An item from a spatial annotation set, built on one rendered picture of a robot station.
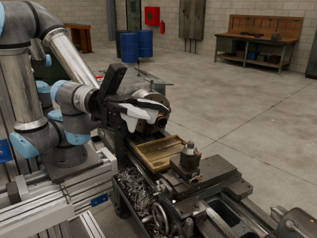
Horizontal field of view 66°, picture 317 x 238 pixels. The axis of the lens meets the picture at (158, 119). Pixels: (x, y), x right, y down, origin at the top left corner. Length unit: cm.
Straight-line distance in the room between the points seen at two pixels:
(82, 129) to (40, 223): 47
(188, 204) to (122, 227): 121
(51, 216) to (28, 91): 49
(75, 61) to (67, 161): 45
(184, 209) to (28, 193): 69
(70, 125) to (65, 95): 9
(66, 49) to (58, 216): 64
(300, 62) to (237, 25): 223
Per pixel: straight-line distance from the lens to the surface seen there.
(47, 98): 154
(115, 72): 60
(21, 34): 91
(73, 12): 1251
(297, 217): 102
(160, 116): 164
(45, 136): 102
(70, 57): 90
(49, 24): 95
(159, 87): 190
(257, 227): 133
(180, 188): 128
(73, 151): 112
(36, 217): 110
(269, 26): 826
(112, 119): 62
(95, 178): 123
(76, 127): 77
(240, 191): 142
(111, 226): 242
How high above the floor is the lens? 181
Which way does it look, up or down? 26 degrees down
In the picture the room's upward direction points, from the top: straight up
